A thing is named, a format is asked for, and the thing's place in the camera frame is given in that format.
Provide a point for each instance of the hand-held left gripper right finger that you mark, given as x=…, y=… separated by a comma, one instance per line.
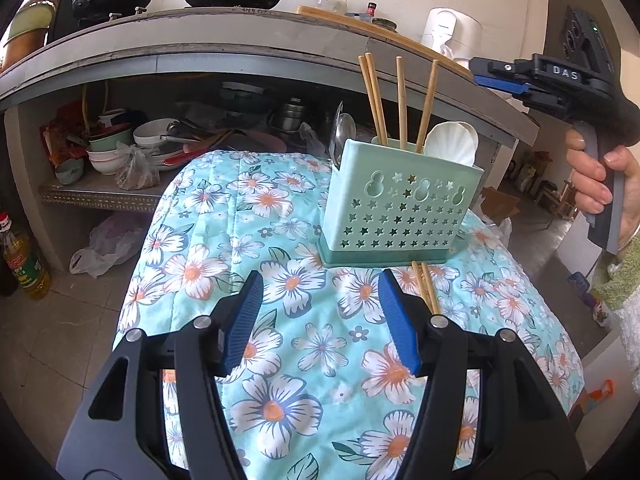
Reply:
x=400, y=320

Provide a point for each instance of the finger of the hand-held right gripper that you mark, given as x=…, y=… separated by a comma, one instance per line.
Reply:
x=500, y=66
x=500, y=85

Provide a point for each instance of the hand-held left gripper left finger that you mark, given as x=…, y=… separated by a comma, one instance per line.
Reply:
x=242, y=320

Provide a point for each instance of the white round plastic spoon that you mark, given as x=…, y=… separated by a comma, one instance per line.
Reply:
x=474, y=137

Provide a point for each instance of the white shell-shaped plastic spoon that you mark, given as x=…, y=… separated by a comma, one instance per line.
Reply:
x=447, y=145

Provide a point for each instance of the green perforated utensil holder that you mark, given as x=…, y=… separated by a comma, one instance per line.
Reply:
x=400, y=210

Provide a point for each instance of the large metal spoon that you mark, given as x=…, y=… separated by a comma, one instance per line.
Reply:
x=346, y=132

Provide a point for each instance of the small metal spoon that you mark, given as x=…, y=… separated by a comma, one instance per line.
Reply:
x=333, y=147

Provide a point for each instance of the person's right forearm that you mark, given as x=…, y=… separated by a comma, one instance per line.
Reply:
x=620, y=280

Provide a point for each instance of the person's right hand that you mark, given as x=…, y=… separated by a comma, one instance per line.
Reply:
x=590, y=185

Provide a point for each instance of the white kitchen appliance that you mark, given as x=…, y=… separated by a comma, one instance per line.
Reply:
x=450, y=27

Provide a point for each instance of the turquoise floral quilt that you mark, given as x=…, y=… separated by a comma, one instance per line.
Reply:
x=310, y=320

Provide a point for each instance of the wooden cutting board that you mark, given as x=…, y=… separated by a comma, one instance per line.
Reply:
x=410, y=42

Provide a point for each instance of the cardboard box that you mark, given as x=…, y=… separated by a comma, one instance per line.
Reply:
x=500, y=205

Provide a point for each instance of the red-capped bottle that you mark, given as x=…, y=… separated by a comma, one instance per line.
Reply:
x=371, y=11

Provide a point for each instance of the blue white seasoning packet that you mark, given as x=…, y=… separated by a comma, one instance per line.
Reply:
x=357, y=17

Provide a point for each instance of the white plastic bag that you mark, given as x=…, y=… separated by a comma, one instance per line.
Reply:
x=107, y=247

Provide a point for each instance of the yellow-capped glass bottle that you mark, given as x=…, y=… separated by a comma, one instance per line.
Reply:
x=341, y=5

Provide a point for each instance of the stack of white plates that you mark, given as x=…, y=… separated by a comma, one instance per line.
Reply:
x=167, y=155

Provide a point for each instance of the pink plate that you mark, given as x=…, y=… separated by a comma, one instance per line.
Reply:
x=255, y=139

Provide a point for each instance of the clear bag of dried food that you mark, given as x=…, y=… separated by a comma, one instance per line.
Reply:
x=137, y=170

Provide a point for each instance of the dark sauce glass bottle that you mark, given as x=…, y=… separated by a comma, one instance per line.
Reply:
x=324, y=2

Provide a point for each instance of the patterned metal shelf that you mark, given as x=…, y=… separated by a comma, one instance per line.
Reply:
x=100, y=195

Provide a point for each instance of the white bowl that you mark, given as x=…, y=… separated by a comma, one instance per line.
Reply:
x=152, y=134

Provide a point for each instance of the stacked steel pots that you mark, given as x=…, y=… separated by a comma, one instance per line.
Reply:
x=287, y=115

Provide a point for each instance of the orange plastic item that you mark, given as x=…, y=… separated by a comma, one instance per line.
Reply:
x=597, y=397

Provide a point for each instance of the stack of bowls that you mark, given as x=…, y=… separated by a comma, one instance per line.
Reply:
x=107, y=152

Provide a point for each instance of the yellow cooking oil bottle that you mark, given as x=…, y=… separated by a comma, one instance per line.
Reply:
x=27, y=265

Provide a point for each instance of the small teal bowl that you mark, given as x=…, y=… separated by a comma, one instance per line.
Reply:
x=69, y=172

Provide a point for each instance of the dark brown jar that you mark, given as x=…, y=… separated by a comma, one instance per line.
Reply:
x=7, y=280

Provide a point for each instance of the red snack packet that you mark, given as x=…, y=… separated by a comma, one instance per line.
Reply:
x=60, y=140

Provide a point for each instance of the grey stone kitchen counter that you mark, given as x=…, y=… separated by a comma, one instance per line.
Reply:
x=225, y=55

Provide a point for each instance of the gas stove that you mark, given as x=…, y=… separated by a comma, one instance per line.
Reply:
x=175, y=14

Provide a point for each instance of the black wok with lid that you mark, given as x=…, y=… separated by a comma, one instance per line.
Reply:
x=115, y=0

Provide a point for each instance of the black box appliance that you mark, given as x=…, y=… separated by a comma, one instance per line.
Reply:
x=62, y=20

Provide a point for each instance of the green enamel basin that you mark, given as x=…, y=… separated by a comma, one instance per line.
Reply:
x=27, y=22

